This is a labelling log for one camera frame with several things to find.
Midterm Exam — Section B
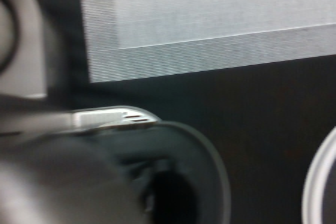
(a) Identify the grey pod coffee machine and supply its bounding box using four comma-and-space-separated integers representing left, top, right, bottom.
0, 107, 231, 224

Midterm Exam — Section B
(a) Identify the grey woven placemat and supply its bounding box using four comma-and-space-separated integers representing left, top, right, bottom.
81, 0, 336, 83

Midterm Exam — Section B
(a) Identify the white ceramic mug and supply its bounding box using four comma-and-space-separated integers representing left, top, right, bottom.
0, 0, 46, 99

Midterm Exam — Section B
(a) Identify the white two-tier round shelf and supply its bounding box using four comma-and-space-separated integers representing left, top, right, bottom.
301, 127, 336, 224

